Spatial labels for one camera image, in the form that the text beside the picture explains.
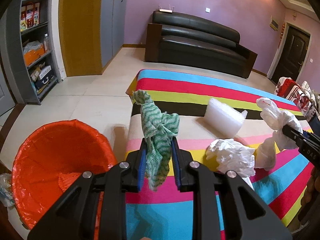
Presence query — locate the black leather sofa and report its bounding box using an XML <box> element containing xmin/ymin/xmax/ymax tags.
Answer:
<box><xmin>145</xmin><ymin>10</ymin><xmax>257</xmax><ymax>79</ymax></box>

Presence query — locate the grey bookshelf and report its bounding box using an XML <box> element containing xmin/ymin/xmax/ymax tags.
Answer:
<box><xmin>1</xmin><ymin>0</ymin><xmax>59</xmax><ymax>105</ymax></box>

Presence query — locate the white plastic bag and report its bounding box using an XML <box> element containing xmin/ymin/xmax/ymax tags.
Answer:
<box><xmin>255</xmin><ymin>98</ymin><xmax>303</xmax><ymax>171</ymax></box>

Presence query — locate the red white blanket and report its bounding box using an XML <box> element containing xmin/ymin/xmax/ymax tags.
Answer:
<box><xmin>274</xmin><ymin>77</ymin><xmax>319</xmax><ymax>121</ymax></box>

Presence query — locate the orange foam net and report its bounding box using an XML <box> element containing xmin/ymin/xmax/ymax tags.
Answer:
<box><xmin>58</xmin><ymin>172</ymin><xmax>81</xmax><ymax>192</ymax></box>

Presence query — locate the green patterned cloth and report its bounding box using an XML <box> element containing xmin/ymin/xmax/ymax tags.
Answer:
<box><xmin>133</xmin><ymin>90</ymin><xmax>180</xmax><ymax>191</ymax></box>

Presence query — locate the dark entrance door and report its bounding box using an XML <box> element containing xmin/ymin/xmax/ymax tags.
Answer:
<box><xmin>271</xmin><ymin>26</ymin><xmax>310</xmax><ymax>83</ymax></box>

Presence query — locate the grey wardrobe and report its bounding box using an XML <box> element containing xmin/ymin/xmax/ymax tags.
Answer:
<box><xmin>100</xmin><ymin>0</ymin><xmax>126</xmax><ymax>66</ymax></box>

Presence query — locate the orange-lined trash bin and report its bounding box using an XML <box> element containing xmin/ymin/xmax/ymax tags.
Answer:
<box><xmin>12</xmin><ymin>119</ymin><xmax>117</xmax><ymax>229</ymax></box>

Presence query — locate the colourful striped rug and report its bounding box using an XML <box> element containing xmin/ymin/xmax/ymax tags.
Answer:
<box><xmin>126</xmin><ymin>69</ymin><xmax>313</xmax><ymax>239</ymax></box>

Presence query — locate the orange box on shelf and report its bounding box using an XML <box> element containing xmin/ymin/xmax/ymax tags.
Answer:
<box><xmin>23</xmin><ymin>46</ymin><xmax>45</xmax><ymax>66</ymax></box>

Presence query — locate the white paper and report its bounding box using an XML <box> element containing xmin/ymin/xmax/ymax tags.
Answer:
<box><xmin>206</xmin><ymin>139</ymin><xmax>255</xmax><ymax>189</ymax></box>

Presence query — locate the clear plastic bag on floor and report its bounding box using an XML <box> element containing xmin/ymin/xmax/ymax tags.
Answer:
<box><xmin>0</xmin><ymin>173</ymin><xmax>15</xmax><ymax>207</ymax></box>

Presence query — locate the white router on sofa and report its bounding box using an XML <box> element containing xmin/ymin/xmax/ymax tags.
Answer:
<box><xmin>158</xmin><ymin>4</ymin><xmax>175</xmax><ymax>13</ymax></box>

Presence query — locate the white foam packing block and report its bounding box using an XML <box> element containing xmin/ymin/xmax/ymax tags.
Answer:
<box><xmin>204</xmin><ymin>98</ymin><xmax>248</xmax><ymax>138</ymax></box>

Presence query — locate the red snack bag on shelf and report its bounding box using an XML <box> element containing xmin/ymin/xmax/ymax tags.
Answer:
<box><xmin>20</xmin><ymin>3</ymin><xmax>40</xmax><ymax>32</ymax></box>

